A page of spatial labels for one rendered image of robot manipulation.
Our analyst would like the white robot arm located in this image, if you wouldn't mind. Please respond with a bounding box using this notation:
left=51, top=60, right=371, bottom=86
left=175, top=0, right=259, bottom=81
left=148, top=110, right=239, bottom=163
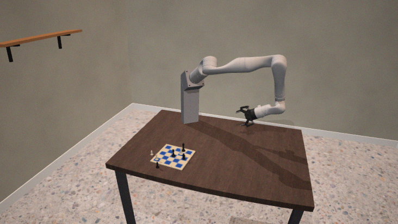
left=189, top=55, right=287, bottom=118

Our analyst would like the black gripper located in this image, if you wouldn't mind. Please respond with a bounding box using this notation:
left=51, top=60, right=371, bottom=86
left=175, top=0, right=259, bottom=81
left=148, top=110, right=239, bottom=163
left=236, top=105, right=257, bottom=127

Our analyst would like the blue and cream chessboard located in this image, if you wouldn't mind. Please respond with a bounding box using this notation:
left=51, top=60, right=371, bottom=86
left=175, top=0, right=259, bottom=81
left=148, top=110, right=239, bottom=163
left=150, top=144, right=195, bottom=171

